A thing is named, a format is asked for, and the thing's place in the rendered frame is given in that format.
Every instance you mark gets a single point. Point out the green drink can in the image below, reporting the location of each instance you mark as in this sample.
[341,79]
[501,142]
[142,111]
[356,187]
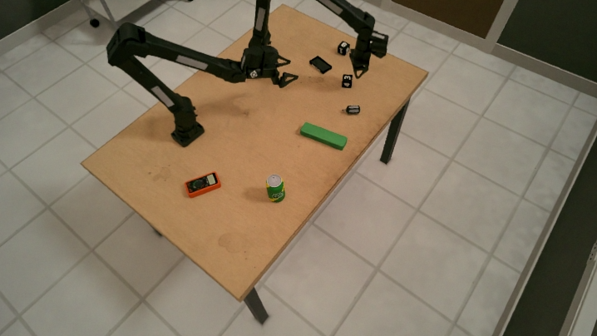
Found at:
[275,188]

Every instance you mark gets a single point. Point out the green rectangular bar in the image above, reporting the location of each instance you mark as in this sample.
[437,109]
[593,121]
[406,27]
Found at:
[324,136]

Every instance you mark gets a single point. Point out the orange pocket multimeter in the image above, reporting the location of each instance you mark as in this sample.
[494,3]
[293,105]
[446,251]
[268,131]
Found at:
[202,184]

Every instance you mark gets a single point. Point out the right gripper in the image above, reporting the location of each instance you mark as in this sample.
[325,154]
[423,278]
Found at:
[275,79]

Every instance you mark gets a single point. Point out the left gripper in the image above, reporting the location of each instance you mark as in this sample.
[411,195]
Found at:
[356,60]

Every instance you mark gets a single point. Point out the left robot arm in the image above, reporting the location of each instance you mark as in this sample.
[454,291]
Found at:
[353,16]

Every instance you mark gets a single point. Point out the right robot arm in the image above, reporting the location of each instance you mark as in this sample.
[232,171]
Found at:
[131,40]

